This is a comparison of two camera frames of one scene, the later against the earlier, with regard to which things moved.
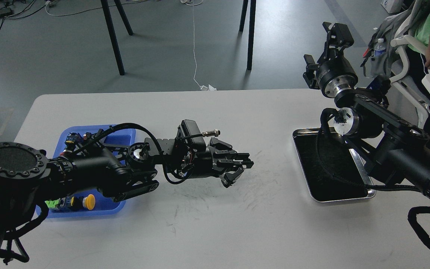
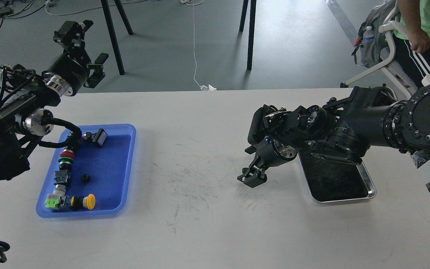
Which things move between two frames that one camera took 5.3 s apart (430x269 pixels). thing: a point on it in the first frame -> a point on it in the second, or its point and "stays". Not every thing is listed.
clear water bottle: (380, 47) -> (368, 35)
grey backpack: (377, 61) -> (373, 48)
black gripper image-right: (334, 74) -> (271, 151)
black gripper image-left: (223, 155) -> (66, 75)
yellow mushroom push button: (89, 201) stays
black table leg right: (252, 28) stays
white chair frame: (399, 42) -> (396, 74)
